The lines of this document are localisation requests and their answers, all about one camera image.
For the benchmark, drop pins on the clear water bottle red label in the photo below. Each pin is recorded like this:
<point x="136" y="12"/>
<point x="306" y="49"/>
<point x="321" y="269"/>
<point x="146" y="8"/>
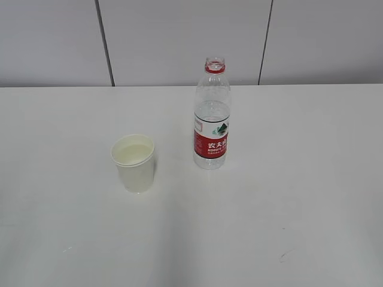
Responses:
<point x="211" y="115"/>

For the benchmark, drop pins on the white paper cup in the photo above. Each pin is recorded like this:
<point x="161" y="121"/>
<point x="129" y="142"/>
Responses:
<point x="134" y="158"/>

